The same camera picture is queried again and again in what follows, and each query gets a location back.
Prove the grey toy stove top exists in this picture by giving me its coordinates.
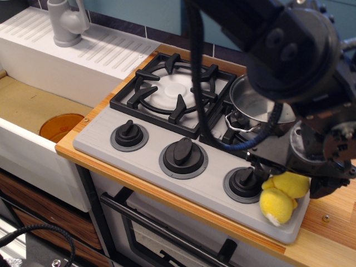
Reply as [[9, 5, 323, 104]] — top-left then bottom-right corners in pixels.
[[73, 104, 309, 244]]

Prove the white toy sink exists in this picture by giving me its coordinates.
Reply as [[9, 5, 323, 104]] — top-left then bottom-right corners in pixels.
[[1, 7, 159, 212]]

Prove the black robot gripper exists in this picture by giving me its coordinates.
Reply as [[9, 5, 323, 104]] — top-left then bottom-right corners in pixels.
[[246, 122, 355, 199]]

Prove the stainless steel pot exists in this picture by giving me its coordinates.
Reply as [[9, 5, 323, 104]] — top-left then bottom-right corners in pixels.
[[224, 74, 297, 134]]

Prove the black stove knob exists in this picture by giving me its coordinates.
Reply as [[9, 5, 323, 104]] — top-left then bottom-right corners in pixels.
[[159, 137, 209, 180], [110, 120, 149, 152], [223, 167, 262, 204]]

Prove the wooden drawer front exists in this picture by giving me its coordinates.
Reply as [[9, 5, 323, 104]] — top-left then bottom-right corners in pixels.
[[1, 170, 110, 266]]

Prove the black left stove knob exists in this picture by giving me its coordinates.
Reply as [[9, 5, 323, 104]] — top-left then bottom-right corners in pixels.
[[110, 120, 149, 152]]

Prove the black braided foreground cable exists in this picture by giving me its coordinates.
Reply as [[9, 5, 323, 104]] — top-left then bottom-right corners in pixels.
[[0, 222, 76, 267]]

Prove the black oven door handle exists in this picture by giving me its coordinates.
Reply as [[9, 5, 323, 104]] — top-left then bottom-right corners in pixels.
[[100, 186, 239, 267]]

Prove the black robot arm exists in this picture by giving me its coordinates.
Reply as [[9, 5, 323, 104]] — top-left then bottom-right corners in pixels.
[[185, 1, 355, 199]]

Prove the grey toy faucet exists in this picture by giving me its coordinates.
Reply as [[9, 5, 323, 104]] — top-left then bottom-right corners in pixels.
[[47, 0, 90, 47]]

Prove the black middle stove knob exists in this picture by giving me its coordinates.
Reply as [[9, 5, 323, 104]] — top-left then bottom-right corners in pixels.
[[159, 137, 209, 180]]

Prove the black right burner grate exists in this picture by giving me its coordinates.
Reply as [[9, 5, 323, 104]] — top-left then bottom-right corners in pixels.
[[199, 94, 281, 167]]

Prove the black left burner grate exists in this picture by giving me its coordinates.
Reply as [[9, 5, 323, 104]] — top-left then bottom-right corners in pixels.
[[109, 52, 238, 140]]

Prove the black burner grate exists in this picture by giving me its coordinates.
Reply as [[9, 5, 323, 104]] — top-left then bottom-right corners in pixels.
[[109, 52, 238, 140], [199, 94, 281, 167]]

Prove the yellow stuffed duck toy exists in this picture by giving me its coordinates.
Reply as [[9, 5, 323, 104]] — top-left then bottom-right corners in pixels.
[[259, 172, 310, 227]]

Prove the black right stove knob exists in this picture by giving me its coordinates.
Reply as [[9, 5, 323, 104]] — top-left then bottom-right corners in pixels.
[[223, 167, 262, 204]]

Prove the oven door with window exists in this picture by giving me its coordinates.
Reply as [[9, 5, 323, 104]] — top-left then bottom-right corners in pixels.
[[90, 171, 300, 267]]

